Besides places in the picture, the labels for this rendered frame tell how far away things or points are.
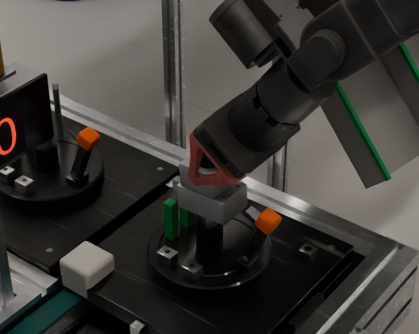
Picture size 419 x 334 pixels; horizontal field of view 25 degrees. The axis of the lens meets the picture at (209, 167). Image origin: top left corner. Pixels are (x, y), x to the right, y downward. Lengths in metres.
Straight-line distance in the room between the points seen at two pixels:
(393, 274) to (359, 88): 0.25
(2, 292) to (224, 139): 0.31
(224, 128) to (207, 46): 0.82
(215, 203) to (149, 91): 0.63
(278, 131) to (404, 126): 0.37
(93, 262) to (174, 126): 0.31
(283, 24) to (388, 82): 0.42
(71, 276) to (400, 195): 0.53
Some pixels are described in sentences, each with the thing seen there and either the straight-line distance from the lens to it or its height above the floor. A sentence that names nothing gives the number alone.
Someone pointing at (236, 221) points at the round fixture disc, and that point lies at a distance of 1.12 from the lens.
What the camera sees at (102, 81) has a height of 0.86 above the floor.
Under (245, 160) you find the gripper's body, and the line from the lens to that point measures 0.92.
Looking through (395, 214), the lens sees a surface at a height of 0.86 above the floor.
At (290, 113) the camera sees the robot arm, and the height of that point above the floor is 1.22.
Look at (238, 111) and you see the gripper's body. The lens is 0.92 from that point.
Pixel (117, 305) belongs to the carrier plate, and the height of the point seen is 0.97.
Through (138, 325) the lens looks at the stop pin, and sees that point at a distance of 1.03.
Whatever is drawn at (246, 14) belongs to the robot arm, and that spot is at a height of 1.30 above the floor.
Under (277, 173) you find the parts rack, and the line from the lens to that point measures 1.24.
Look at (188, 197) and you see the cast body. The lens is 1.03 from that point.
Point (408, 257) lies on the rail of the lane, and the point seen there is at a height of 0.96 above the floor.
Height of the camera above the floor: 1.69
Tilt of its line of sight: 36 degrees down
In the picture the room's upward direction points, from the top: straight up
